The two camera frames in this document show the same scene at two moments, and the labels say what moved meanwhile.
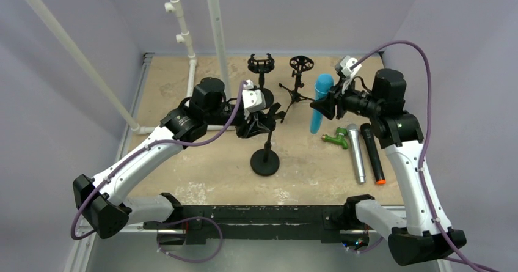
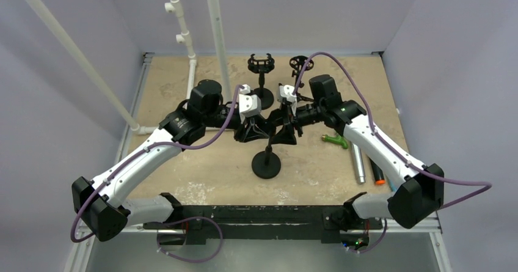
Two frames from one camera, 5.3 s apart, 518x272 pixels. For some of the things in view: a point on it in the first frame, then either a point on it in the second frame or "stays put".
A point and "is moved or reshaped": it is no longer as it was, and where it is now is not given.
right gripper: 335,102 → 288,117
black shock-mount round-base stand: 261,66 stays put
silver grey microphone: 353,132 stays put
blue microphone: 323,84 is moved or reshaped
